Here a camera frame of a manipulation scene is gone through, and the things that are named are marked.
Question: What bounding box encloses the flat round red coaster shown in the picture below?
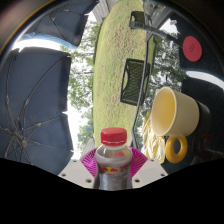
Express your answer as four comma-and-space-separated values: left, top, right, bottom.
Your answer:
182, 35, 203, 63

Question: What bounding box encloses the yellow crumpled cloth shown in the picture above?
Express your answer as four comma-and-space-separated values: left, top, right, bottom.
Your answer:
141, 111, 167, 165

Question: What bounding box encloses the navy umbrella with light-blue edge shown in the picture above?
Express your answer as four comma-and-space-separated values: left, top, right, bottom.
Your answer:
19, 0, 100, 51

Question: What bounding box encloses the large navy patio umbrella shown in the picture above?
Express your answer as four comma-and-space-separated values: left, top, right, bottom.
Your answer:
0, 46, 75, 176

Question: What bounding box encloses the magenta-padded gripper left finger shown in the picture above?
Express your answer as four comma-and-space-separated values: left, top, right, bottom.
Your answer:
58, 147, 101, 190

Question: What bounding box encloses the red-capped clear drink bottle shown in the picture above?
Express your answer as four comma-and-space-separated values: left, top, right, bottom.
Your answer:
93, 127, 134, 192

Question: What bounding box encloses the cream mug with yellow handle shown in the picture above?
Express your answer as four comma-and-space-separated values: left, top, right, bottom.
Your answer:
150, 86, 201, 164

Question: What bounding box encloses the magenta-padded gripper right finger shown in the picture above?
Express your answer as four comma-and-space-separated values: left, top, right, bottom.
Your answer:
128, 146, 169, 190

